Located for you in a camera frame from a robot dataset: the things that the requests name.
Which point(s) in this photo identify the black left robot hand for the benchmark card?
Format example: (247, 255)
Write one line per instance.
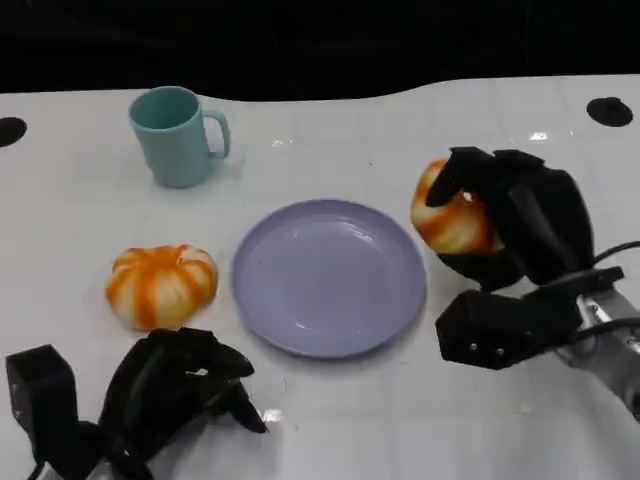
(150, 380)

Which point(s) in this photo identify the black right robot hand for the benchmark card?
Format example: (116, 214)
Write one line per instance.
(545, 225)

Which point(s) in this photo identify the orange and white bread roll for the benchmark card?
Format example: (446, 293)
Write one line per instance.
(160, 287)
(450, 227)

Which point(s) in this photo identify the lilac plate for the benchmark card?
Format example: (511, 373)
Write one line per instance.
(327, 277)

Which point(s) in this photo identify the pale green mug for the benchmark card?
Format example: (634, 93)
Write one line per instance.
(172, 141)

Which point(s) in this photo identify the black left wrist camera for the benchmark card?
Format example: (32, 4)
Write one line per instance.
(42, 390)

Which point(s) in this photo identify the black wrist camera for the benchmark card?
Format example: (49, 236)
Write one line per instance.
(485, 325)
(42, 390)

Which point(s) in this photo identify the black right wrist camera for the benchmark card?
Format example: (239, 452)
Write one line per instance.
(485, 325)

